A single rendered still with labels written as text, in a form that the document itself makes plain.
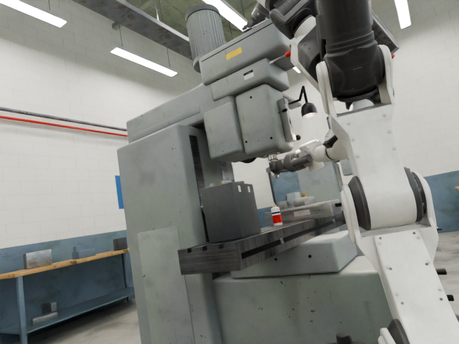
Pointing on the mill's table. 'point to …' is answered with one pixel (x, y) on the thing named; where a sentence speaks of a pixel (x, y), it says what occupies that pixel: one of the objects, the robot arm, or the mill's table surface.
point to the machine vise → (312, 211)
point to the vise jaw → (304, 201)
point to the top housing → (246, 52)
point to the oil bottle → (276, 215)
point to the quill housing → (261, 121)
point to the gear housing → (251, 80)
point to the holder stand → (230, 211)
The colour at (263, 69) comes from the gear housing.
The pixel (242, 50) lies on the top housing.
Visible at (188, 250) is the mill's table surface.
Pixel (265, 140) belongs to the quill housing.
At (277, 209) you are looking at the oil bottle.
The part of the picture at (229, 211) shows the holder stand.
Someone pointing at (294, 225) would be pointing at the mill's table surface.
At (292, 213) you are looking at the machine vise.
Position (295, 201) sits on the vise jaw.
